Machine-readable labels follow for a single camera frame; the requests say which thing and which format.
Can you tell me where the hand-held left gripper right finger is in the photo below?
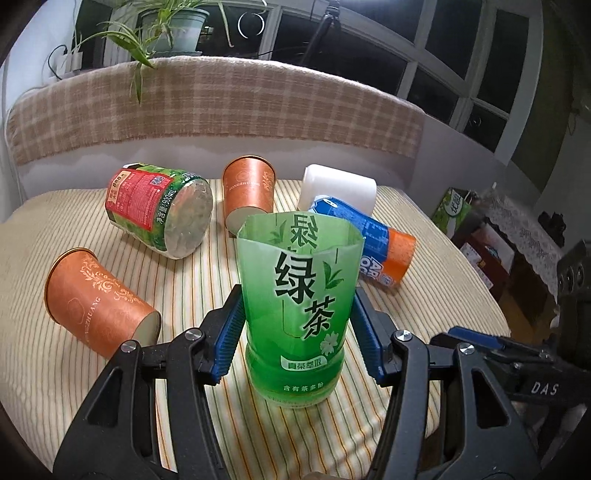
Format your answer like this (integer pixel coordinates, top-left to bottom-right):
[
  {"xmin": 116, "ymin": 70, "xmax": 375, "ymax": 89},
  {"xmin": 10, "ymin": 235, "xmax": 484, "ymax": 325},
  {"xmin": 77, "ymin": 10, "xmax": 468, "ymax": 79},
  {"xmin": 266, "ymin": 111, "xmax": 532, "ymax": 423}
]
[{"xmin": 353, "ymin": 285, "xmax": 543, "ymax": 480}]

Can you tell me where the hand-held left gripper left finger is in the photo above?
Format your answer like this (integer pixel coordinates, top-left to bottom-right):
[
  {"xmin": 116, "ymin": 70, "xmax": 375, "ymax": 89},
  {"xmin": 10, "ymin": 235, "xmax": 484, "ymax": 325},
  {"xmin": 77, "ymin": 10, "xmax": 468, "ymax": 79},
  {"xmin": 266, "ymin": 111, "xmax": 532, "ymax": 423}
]
[{"xmin": 52, "ymin": 284, "xmax": 245, "ymax": 480}]

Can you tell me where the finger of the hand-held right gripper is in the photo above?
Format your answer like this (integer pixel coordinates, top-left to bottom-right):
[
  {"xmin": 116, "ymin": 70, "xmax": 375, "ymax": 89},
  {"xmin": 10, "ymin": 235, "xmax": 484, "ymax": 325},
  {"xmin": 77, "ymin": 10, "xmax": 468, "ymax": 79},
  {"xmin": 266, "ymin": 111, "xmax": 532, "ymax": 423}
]
[{"xmin": 429, "ymin": 325, "xmax": 561, "ymax": 370}]

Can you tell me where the green cut bottle cup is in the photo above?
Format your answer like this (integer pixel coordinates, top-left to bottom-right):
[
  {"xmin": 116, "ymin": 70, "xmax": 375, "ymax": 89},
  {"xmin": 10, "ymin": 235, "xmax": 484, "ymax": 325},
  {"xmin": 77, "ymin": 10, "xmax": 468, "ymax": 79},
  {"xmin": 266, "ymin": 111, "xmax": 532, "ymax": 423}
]
[{"xmin": 236, "ymin": 211, "xmax": 365, "ymax": 408}]

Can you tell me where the blue and orange bottle cup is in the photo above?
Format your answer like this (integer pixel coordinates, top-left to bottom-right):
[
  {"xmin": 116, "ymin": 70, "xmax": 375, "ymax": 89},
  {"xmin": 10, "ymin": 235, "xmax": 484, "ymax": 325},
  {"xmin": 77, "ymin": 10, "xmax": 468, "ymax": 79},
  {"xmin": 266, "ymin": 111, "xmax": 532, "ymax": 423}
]
[{"xmin": 308, "ymin": 196, "xmax": 417, "ymax": 291}]

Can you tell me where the orange paper cup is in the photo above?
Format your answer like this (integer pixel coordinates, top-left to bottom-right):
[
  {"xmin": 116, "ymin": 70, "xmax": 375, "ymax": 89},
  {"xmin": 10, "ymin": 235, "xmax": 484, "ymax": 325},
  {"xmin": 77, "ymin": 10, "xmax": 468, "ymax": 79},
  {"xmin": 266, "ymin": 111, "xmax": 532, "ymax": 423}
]
[
  {"xmin": 222, "ymin": 155, "xmax": 276, "ymax": 237},
  {"xmin": 44, "ymin": 248, "xmax": 162, "ymax": 360}
]

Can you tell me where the red label green bottle cup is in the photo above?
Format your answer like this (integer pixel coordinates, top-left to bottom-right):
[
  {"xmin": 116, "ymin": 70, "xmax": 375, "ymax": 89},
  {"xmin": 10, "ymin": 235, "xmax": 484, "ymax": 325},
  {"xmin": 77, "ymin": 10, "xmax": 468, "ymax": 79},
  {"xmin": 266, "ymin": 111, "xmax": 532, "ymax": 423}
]
[{"xmin": 106, "ymin": 162, "xmax": 214, "ymax": 259}]

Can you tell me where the white plastic cup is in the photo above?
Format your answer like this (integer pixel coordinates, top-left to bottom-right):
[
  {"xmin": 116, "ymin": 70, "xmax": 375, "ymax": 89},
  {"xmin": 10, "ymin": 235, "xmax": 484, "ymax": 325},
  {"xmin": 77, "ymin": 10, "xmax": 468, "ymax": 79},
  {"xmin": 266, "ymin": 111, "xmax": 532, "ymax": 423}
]
[{"xmin": 297, "ymin": 164, "xmax": 378, "ymax": 217}]

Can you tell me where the white lace cloth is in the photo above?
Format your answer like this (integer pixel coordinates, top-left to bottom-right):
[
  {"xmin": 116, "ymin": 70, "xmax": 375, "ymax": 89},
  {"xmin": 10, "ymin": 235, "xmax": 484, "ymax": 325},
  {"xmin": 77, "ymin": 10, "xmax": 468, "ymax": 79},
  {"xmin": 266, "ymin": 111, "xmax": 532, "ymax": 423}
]
[{"xmin": 485, "ymin": 193, "xmax": 563, "ymax": 296}]

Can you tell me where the green cardboard box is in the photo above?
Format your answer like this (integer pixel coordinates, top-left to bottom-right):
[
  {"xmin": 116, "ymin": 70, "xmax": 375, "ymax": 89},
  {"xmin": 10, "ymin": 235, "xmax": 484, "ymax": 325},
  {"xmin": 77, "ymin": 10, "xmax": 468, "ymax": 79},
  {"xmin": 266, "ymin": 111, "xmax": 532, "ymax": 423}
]
[{"xmin": 431, "ymin": 187, "xmax": 483, "ymax": 237}]

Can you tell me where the grey sofa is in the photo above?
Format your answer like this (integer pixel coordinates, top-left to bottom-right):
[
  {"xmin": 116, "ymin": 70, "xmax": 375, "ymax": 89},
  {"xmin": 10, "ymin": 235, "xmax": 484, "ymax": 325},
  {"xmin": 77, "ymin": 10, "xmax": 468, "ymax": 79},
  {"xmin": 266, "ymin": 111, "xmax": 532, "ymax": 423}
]
[{"xmin": 9, "ymin": 117, "xmax": 446, "ymax": 213}]

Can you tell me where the checked beige blanket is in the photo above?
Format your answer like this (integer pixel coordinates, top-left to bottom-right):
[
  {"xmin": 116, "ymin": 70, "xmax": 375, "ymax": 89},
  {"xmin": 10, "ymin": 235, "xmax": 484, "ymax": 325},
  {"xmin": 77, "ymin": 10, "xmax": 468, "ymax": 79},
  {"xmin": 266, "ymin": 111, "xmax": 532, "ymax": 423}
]
[{"xmin": 6, "ymin": 56, "xmax": 426, "ymax": 168}]

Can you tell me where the potted spider plant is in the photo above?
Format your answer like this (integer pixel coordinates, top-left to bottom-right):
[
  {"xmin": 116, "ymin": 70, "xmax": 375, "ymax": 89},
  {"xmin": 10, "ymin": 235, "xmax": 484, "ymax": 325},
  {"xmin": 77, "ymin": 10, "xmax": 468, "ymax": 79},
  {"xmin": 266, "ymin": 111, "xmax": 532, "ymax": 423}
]
[{"xmin": 69, "ymin": 0, "xmax": 236, "ymax": 104}]

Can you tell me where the black tripod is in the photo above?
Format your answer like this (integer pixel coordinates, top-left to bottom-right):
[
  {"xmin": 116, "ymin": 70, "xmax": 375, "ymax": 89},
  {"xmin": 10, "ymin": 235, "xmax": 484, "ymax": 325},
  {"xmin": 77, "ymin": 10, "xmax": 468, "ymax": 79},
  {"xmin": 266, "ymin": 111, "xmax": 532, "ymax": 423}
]
[{"xmin": 302, "ymin": 0, "xmax": 352, "ymax": 62}]

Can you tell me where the white power strip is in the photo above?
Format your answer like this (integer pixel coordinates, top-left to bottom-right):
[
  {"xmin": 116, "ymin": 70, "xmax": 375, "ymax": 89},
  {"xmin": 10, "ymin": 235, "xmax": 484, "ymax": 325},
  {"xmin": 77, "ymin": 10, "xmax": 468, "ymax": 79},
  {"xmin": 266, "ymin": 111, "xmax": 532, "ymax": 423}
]
[{"xmin": 61, "ymin": 44, "xmax": 85, "ymax": 75}]

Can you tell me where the white window frame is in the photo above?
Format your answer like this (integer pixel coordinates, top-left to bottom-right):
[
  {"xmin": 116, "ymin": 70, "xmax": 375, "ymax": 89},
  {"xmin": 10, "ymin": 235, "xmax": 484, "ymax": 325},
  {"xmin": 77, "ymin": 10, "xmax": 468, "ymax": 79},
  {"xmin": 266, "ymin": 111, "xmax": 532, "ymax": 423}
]
[{"xmin": 74, "ymin": 0, "xmax": 546, "ymax": 155}]

